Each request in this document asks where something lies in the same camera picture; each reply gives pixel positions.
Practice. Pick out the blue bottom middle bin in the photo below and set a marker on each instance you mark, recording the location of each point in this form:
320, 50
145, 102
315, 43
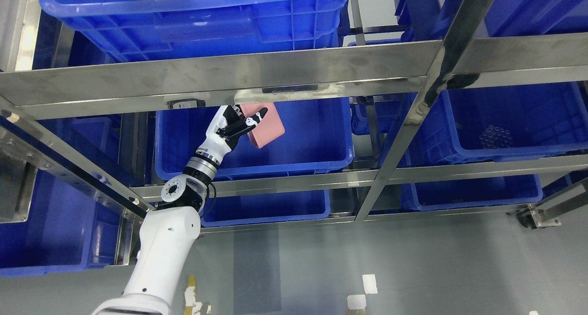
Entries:
268, 208

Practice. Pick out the blue right shelf bin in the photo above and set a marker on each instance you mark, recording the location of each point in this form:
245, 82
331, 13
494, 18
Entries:
501, 124

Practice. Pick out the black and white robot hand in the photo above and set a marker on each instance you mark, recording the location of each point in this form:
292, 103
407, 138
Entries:
225, 130

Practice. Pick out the blue middle shelf container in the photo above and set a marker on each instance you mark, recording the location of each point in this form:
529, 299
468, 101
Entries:
317, 140

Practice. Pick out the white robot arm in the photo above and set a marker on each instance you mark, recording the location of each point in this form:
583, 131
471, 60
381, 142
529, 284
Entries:
166, 237

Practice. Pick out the stainless steel shelf rack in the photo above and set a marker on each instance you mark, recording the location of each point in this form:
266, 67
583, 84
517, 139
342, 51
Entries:
391, 86

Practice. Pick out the blue left lower bin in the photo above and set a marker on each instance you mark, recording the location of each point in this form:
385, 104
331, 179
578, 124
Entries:
66, 230

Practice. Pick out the blue top right bin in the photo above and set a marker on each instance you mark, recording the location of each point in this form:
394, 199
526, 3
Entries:
431, 19

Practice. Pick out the pink plastic storage box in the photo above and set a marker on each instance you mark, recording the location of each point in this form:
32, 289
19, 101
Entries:
270, 127

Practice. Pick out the blue bottom right bin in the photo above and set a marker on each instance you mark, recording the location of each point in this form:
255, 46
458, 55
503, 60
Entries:
471, 193

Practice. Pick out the blue top shelf bin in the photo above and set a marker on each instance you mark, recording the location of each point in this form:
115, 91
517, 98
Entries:
149, 30

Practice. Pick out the blue shelf bin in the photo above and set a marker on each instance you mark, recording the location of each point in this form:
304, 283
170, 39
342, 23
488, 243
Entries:
149, 30
501, 124

